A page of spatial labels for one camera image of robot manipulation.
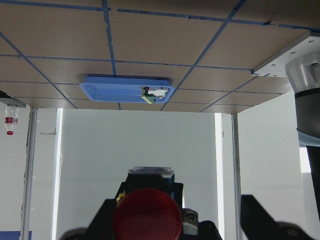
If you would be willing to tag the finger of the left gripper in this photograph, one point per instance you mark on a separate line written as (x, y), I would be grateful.
(192, 228)

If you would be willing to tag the blue plastic tray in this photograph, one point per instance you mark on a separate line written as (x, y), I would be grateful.
(123, 89)

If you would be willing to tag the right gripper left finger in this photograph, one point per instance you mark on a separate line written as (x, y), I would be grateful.
(100, 228)

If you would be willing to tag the plastic water bottle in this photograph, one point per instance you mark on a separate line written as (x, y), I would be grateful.
(11, 119)

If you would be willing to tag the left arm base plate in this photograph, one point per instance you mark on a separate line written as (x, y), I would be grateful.
(304, 48)

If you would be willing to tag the red emergency stop button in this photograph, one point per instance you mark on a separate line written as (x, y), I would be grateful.
(148, 205)

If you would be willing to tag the green yellow terminal block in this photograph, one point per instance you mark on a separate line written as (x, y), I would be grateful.
(147, 97)

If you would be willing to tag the white circuit breaker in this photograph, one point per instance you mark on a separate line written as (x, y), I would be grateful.
(158, 92)

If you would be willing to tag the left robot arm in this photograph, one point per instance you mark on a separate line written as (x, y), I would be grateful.
(304, 76)

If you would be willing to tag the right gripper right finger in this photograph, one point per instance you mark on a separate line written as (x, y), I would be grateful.
(257, 224)

